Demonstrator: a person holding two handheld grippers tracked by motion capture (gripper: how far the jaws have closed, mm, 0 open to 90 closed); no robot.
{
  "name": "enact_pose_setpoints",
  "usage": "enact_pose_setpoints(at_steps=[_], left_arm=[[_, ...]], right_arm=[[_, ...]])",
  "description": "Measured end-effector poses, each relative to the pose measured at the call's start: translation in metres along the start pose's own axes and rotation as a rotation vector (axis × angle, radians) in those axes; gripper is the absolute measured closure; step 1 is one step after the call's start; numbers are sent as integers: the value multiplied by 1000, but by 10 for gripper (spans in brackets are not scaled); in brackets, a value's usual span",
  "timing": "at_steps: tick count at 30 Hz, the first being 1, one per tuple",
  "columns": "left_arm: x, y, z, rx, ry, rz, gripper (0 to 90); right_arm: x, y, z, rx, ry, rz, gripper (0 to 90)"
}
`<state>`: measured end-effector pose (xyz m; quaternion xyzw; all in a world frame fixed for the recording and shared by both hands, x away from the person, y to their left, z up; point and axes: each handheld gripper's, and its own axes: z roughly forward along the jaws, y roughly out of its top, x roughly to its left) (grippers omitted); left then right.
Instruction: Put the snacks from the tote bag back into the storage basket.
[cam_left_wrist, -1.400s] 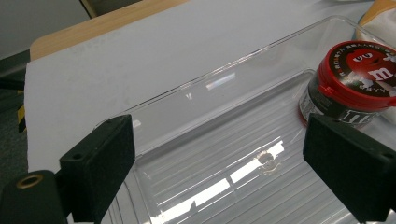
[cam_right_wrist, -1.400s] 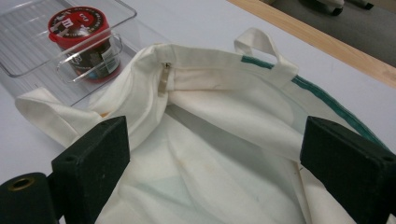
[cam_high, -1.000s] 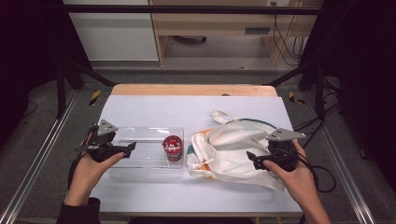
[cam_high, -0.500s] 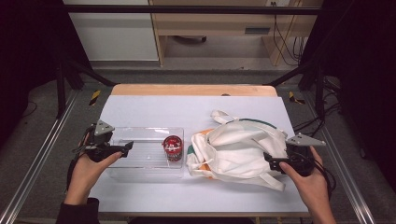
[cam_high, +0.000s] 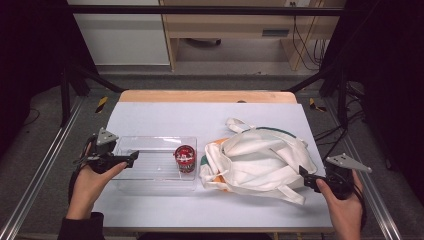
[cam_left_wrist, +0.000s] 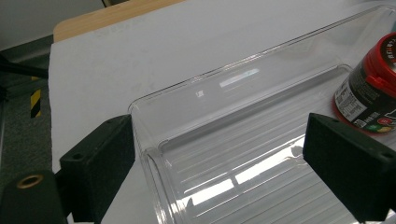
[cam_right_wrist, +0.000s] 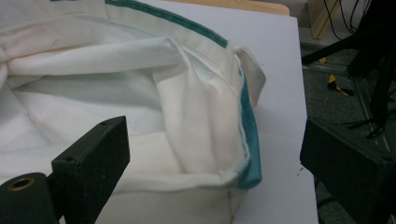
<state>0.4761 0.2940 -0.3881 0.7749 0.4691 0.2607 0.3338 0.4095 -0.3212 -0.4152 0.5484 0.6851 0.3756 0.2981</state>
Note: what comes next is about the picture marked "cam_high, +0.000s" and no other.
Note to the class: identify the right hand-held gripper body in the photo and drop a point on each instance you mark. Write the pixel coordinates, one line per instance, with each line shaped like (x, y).
(346, 163)

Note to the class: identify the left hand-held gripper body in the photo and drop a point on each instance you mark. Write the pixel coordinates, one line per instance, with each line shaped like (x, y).
(106, 136)

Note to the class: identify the clear plastic tray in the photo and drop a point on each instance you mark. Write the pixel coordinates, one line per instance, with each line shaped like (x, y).
(153, 173)

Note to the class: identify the white patterned tote bag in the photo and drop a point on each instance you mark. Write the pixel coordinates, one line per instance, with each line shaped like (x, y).
(256, 166)

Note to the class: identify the red can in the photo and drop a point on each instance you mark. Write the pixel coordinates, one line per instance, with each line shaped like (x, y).
(185, 160)

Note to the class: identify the person's right hand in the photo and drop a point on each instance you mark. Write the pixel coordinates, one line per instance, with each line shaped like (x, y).
(345, 216)

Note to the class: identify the person's left hand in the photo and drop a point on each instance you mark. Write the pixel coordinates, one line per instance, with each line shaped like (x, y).
(86, 190)

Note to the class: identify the pale blue table mat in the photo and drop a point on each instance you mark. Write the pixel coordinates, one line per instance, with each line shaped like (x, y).
(166, 116)

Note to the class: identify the black metal stand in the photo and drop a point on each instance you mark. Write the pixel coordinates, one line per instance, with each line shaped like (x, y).
(66, 96)
(342, 100)

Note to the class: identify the wooden table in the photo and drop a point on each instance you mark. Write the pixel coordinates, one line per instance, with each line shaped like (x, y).
(200, 96)

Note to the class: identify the black curtain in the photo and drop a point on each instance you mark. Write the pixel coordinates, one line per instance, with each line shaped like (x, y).
(30, 60)
(390, 83)

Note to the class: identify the white cabinet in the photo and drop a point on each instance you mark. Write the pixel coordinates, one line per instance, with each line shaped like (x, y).
(123, 36)

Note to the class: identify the dark object under desk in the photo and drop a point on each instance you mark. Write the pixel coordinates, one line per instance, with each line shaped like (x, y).
(206, 42)

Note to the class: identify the light wooden desk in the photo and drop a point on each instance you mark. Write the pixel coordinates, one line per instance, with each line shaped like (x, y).
(233, 25)

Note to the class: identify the aluminium floor rail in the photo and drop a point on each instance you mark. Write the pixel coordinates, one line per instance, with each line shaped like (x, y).
(380, 206)
(40, 170)

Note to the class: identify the black horizontal frame bar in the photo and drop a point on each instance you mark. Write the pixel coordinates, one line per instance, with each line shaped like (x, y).
(200, 10)

